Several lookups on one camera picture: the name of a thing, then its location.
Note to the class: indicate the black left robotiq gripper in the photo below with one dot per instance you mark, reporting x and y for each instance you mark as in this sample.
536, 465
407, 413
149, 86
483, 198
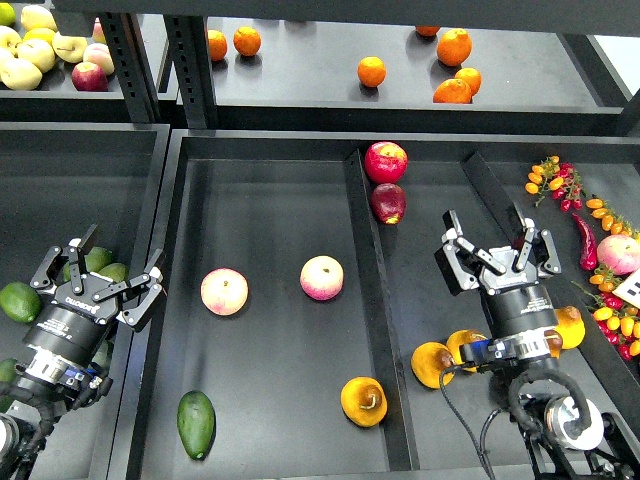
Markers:
74, 326

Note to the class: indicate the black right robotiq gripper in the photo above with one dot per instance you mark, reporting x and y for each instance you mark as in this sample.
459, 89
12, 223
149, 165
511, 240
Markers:
507, 279

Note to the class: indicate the dark green avocado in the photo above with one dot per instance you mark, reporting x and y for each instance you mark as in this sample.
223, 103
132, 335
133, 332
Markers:
196, 424

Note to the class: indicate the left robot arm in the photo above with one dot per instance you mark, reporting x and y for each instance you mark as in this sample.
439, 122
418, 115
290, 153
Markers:
45, 389

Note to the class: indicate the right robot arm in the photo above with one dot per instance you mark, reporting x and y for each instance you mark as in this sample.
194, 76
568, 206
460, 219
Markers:
553, 415

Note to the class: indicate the green avocado top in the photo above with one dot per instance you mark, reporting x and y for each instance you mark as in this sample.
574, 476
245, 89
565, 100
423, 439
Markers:
97, 258

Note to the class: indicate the green lime-like avocado far left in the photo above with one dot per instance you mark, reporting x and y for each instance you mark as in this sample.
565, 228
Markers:
20, 302

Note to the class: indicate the green avocado bottom left edge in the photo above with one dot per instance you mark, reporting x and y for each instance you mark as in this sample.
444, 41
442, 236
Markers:
7, 374

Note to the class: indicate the cherry tomato bunch top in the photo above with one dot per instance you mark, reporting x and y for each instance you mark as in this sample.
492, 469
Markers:
556, 180

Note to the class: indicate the cherry tomato bunch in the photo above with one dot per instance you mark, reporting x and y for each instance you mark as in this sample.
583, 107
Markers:
617, 319
556, 180

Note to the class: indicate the red chili pepper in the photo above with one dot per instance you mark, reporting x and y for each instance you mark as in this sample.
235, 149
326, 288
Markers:
588, 257

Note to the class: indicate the dark red apple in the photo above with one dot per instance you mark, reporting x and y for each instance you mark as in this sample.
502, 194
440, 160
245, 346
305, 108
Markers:
388, 203

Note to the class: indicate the orange tomato bunch middle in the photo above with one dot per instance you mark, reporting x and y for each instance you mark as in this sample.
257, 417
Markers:
610, 220

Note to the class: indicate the pink apple left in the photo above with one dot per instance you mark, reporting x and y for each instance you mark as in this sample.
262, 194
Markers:
224, 291

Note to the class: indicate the pink apple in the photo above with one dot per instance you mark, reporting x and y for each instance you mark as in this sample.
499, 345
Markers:
321, 278
619, 253
224, 291

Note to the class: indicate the pink apple far right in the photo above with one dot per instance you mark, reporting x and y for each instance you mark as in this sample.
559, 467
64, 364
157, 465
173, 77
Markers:
619, 253

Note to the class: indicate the bright red apple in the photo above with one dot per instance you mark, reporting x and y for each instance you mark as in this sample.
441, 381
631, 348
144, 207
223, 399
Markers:
385, 162

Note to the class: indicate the white label card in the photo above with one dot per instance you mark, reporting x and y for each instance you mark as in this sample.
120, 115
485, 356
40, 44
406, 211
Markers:
629, 289

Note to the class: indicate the cherry tomato bunch bottom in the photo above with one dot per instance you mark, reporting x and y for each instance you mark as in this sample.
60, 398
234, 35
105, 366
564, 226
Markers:
617, 319

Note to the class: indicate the orange on shelf front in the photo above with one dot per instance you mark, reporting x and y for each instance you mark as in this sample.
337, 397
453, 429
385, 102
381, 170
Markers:
455, 91

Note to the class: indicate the orange on shelf right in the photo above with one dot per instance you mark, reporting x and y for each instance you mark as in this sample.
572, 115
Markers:
472, 77

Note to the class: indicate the pink apple centre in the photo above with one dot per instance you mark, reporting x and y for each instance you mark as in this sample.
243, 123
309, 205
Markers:
321, 278

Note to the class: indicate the large orange on shelf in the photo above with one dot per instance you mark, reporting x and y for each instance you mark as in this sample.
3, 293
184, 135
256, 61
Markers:
454, 47

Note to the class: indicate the black middle tray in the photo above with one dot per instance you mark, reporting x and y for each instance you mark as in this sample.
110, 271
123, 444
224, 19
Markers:
263, 204

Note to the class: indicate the orange on shelf centre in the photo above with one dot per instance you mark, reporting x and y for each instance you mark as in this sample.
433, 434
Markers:
371, 71

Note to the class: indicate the red apple on shelf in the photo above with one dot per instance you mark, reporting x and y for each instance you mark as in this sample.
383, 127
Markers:
89, 77

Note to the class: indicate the orange on shelf top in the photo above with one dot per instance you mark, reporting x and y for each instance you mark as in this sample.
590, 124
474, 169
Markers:
427, 31

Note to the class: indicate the pale peach on shelf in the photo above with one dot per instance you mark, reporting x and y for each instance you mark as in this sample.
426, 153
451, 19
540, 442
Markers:
99, 54

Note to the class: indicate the yellow apple on shelf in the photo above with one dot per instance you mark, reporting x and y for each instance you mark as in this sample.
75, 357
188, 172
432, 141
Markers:
69, 48

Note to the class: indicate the black shelf upright left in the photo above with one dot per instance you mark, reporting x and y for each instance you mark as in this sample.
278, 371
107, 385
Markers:
125, 43

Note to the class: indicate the pale yellow apple middle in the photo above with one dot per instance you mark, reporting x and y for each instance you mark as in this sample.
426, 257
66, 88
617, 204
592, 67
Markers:
39, 52

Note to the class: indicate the black shelf upright post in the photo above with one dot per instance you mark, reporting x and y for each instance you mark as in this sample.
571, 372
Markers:
189, 52

